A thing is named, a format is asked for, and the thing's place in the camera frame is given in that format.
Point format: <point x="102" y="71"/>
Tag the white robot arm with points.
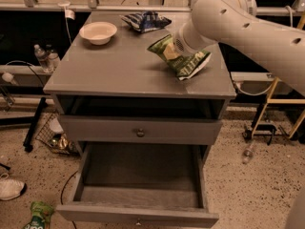
<point x="267" y="192"/>

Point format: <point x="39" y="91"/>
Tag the wire basket with items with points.
<point x="53" y="136"/>

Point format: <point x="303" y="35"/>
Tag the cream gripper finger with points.
<point x="170" y="52"/>

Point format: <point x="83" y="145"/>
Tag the open grey lower drawer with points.
<point x="140" y="184"/>

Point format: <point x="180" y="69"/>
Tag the white lamp fixture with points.
<point x="65" y="5"/>

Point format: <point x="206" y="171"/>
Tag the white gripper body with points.
<point x="182" y="45"/>

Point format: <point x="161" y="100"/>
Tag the water bottle on floor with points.
<point x="248" y="153"/>

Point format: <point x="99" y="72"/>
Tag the white bowl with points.
<point x="98" y="33"/>

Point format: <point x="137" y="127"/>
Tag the grey wooden drawer cabinet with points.
<point x="122" y="78"/>

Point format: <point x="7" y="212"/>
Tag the white sneaker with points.
<point x="11" y="188"/>

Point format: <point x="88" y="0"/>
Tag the clear water bottle left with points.
<point x="42" y="57"/>

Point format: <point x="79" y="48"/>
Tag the closed grey upper drawer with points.
<point x="140" y="129"/>

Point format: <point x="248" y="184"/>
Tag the green snack bag on floor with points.
<point x="41" y="214"/>

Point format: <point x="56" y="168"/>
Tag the green jalapeno chip bag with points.
<point x="185" y="67"/>

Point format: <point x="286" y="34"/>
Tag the blue chip bag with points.
<point x="146" y="21"/>

